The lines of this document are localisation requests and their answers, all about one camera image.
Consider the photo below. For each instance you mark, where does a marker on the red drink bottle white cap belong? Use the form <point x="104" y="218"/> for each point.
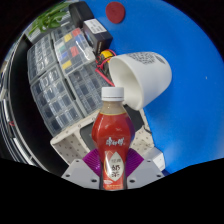
<point x="113" y="130"/>

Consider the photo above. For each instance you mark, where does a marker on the flat round red coaster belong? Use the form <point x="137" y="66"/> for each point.
<point x="115" y="12"/>

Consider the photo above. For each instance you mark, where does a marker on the white paper cup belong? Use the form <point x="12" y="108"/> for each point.
<point x="146" y="76"/>

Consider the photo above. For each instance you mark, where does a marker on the flat black pouch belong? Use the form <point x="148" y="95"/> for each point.
<point x="80" y="13"/>

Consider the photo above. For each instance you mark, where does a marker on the small black labelled box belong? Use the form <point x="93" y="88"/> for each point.
<point x="97" y="35"/>

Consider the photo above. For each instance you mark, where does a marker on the grey parts drawer cabinet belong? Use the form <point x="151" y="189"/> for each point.
<point x="55" y="103"/>
<point x="86" y="90"/>
<point x="40" y="58"/>

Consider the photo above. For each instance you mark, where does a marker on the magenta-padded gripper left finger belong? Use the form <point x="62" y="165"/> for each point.
<point x="80" y="173"/>

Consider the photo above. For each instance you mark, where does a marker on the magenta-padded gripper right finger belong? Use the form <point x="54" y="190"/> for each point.
<point x="145" y="173"/>

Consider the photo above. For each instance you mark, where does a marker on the green potted plant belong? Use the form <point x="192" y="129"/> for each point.
<point x="50" y="18"/>

